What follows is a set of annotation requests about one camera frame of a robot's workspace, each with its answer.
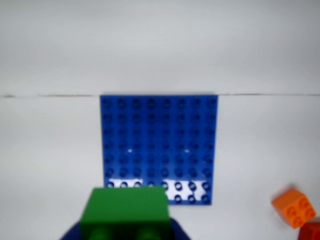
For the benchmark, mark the green 2x2 block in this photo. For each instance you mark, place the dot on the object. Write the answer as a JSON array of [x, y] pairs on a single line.
[[125, 212]]

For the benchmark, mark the blue 8x8 base plate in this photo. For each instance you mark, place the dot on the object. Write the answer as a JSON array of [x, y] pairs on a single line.
[[160, 135]]

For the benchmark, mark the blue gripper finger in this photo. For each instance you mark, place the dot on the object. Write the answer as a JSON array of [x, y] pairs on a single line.
[[178, 232], [72, 234]]

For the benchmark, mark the orange 2x2 block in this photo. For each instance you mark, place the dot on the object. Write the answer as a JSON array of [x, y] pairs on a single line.
[[292, 207]]

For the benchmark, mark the red 2x2 block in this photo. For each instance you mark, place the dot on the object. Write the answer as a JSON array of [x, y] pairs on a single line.
[[311, 232]]

